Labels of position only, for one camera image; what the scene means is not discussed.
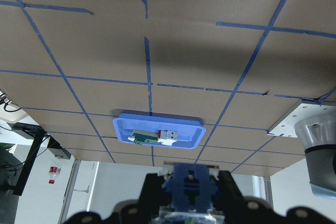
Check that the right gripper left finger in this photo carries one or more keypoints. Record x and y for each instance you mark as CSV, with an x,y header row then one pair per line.
x,y
151,197

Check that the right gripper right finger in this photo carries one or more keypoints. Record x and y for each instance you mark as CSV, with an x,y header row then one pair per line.
x,y
229,200

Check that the red emergency stop button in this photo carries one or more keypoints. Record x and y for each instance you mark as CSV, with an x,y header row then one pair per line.
x,y
191,191

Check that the blue plastic tray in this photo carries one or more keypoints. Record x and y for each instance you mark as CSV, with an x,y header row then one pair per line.
x,y
189,132

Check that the plastic bottle red label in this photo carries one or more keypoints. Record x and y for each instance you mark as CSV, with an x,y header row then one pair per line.
x,y
55,169

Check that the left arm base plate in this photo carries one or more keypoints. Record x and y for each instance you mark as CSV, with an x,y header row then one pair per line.
x,y
285,125

